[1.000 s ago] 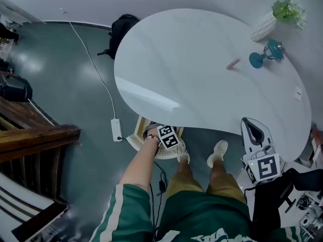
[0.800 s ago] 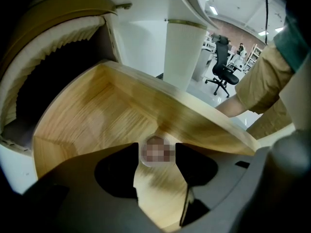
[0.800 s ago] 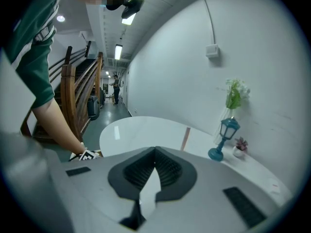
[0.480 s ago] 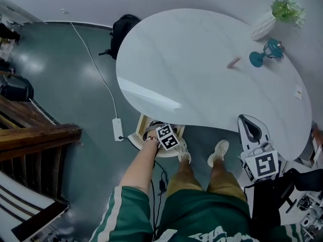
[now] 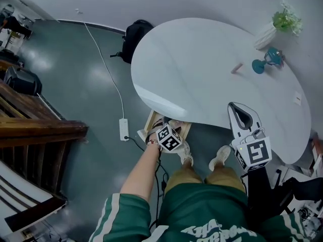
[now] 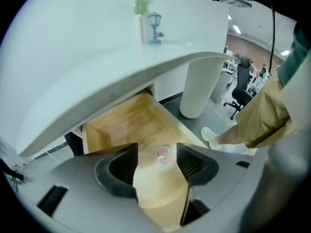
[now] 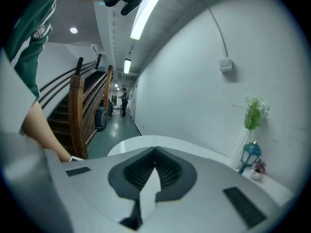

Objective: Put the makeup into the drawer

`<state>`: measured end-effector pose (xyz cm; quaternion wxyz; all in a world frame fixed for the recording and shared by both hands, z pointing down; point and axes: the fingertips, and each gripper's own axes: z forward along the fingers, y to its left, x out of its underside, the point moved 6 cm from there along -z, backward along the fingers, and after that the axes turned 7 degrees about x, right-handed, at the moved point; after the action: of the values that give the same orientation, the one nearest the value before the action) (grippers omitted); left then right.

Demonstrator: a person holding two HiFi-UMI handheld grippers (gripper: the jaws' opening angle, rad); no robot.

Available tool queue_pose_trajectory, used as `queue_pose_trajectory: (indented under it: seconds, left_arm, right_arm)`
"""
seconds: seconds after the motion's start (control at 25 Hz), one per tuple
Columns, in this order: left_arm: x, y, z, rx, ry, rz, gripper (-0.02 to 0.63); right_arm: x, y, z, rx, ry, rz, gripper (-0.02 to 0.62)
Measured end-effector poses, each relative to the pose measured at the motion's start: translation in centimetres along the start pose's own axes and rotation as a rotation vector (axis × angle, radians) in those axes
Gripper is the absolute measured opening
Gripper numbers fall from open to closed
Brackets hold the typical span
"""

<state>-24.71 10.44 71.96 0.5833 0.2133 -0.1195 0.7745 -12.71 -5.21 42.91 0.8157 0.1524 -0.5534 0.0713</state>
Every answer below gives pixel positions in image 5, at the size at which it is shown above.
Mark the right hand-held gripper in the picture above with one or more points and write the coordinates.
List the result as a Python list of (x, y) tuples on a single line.
[(255, 152)]

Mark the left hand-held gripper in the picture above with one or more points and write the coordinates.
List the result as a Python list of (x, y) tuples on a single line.
[(169, 140)]

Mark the yellow wooden bin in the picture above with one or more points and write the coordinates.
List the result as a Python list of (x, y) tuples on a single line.
[(185, 130)]

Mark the person's left forearm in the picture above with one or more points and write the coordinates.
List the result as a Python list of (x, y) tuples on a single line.
[(141, 170)]

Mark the person's right forearm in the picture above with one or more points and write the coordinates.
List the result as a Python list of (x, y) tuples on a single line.
[(257, 190)]

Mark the white curved table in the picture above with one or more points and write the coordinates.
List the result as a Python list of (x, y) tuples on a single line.
[(214, 72)]

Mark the person's left hand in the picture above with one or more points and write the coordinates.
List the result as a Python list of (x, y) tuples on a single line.
[(152, 133)]

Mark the person's left white shoe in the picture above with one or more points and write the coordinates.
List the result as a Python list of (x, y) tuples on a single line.
[(185, 152)]

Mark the person's white shoe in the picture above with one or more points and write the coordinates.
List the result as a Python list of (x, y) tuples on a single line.
[(185, 152), (220, 156)]

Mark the person's right white shoe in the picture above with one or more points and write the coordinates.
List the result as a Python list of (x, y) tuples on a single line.
[(220, 156)]

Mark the white power strip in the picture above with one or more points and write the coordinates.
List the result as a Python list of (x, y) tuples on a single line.
[(124, 129)]

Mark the person's khaki trousers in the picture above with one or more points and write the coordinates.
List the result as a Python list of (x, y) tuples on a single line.
[(202, 175)]

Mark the teal lantern lamp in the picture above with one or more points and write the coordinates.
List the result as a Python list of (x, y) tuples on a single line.
[(265, 62)]

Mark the small pink potted plant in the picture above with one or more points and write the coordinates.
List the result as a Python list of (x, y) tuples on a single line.
[(281, 58)]

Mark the wooden side cabinet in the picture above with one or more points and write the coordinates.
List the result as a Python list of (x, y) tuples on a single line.
[(314, 150)]

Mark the person's green shirt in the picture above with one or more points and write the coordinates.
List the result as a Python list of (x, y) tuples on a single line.
[(202, 215)]

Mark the white ribbed vase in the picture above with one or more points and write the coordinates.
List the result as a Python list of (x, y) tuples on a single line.
[(265, 35)]

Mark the black backpack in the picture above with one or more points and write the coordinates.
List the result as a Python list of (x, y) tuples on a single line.
[(136, 40)]

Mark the white green flower bouquet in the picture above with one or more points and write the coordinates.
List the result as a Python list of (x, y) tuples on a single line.
[(286, 19)]

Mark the black floor machine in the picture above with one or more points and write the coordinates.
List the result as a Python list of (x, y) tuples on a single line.
[(21, 81)]

